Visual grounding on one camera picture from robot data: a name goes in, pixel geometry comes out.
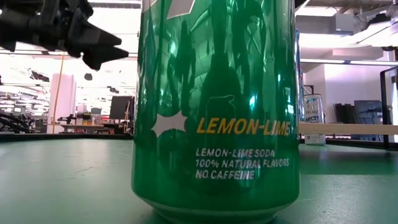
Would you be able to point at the white pillar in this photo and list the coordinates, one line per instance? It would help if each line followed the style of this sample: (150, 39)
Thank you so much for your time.
(63, 99)

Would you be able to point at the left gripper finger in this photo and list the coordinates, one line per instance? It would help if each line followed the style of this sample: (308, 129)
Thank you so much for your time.
(102, 57)
(93, 37)

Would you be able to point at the small black ceiling lamp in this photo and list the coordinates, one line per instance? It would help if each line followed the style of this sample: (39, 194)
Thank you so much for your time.
(88, 76)

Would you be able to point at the wooden desk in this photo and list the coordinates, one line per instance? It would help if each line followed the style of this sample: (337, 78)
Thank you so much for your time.
(82, 127)

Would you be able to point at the green table mat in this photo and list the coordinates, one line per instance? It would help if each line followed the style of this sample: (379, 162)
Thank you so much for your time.
(62, 186)

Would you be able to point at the wooden shelf with black frame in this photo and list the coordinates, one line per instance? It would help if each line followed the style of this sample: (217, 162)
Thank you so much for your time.
(348, 128)

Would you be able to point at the green Sprite soda can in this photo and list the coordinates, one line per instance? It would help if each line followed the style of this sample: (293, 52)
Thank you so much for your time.
(217, 93)

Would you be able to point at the black monitor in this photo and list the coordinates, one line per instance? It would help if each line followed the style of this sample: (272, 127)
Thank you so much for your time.
(121, 107)

